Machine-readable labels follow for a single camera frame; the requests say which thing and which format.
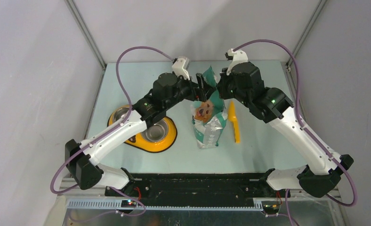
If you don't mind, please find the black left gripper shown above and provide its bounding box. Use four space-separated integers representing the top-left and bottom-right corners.
163 71 215 110

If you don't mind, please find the green white pet food bag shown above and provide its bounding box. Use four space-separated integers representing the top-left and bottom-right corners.
191 65 228 149

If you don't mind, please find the yellow plastic scoop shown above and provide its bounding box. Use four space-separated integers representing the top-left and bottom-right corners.
228 101 241 144

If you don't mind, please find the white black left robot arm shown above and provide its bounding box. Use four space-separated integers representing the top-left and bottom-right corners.
64 73 216 196

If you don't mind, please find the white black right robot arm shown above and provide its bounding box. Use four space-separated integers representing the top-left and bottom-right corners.
217 62 354 198

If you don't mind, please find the yellow double pet bowl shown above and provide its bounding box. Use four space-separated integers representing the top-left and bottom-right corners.
125 117 177 153

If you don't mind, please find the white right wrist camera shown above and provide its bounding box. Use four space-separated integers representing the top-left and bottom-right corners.
225 48 249 75

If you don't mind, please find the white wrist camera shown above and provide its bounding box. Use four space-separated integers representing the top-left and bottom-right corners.
225 48 249 75
171 56 190 80

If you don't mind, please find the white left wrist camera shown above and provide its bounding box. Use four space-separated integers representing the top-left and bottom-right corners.
171 56 190 80

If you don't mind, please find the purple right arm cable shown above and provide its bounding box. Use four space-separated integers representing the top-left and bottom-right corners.
234 39 359 226

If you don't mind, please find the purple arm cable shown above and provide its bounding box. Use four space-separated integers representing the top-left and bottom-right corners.
234 39 359 226
49 46 175 218

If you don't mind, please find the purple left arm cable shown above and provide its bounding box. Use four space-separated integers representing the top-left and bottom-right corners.
49 46 175 218

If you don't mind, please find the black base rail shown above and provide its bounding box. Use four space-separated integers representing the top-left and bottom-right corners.
122 173 286 208

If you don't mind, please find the aluminium frame rail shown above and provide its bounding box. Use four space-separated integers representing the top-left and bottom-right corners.
58 178 342 213

